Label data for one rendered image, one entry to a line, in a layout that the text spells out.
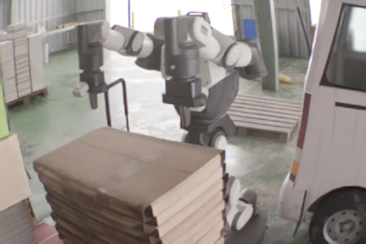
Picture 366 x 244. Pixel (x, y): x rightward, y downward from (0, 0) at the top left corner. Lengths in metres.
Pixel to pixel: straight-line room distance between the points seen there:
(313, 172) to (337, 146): 0.21
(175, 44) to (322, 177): 1.25
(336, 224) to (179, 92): 1.45
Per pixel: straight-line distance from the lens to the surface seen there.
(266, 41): 5.81
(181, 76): 1.02
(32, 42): 6.38
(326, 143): 1.90
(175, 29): 0.97
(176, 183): 1.00
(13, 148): 1.04
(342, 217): 2.16
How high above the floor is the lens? 1.58
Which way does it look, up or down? 17 degrees down
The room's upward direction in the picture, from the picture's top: 3 degrees counter-clockwise
